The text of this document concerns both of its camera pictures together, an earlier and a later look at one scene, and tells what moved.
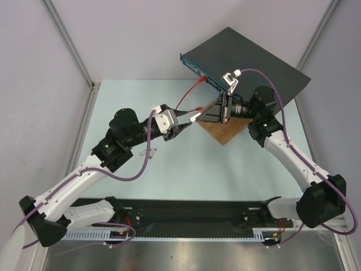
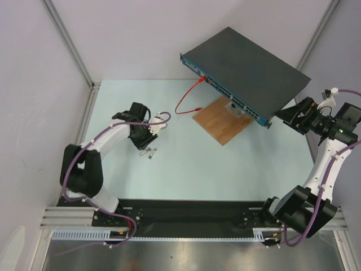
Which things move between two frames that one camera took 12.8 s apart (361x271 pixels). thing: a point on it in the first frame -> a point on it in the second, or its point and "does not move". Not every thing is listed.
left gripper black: [174, 131] -> [141, 144]
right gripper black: [224, 107] -> [300, 116]
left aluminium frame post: [74, 51] does not move
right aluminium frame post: [333, 4] does not move
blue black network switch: [228, 52] does not move
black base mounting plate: [190, 215] does not move
